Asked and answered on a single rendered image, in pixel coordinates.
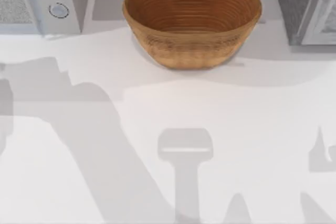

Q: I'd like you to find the pale microwave oven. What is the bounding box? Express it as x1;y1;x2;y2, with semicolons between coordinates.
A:
0;0;91;36

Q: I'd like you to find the small microwave knob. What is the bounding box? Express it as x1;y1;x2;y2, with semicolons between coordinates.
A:
48;2;70;19

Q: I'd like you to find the brown woven basket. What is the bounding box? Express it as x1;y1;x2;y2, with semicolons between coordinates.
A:
122;0;263;70

